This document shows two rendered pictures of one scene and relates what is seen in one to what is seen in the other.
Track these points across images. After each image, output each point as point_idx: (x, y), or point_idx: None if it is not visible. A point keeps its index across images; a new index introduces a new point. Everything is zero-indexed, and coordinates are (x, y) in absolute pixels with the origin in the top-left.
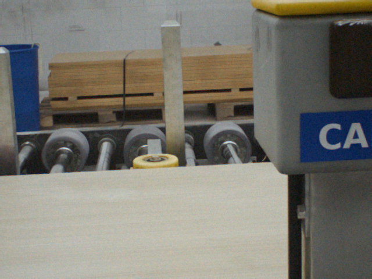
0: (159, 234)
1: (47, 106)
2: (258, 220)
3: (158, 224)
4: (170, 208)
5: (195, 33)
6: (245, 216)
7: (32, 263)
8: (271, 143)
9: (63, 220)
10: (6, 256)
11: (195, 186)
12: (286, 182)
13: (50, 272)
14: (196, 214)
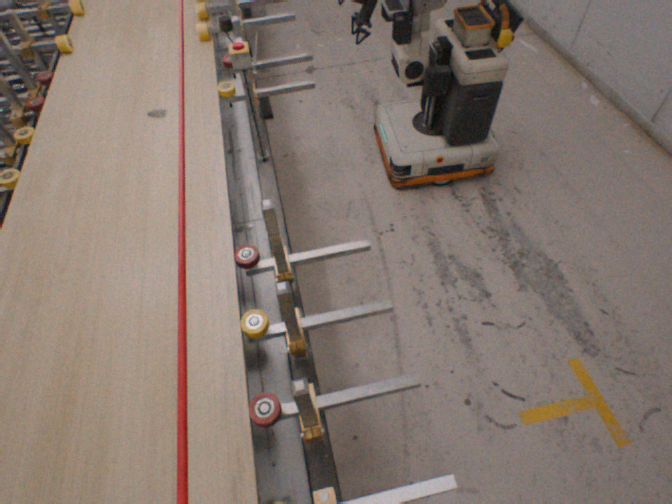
0: (108, 159)
1: None
2: (102, 140)
3: (97, 161)
4: (81, 161)
5: None
6: (97, 143)
7: (124, 181)
8: (248, 66)
9: (83, 185)
10: (115, 189)
11: (56, 159)
12: (62, 137)
13: (133, 175)
14: (90, 154)
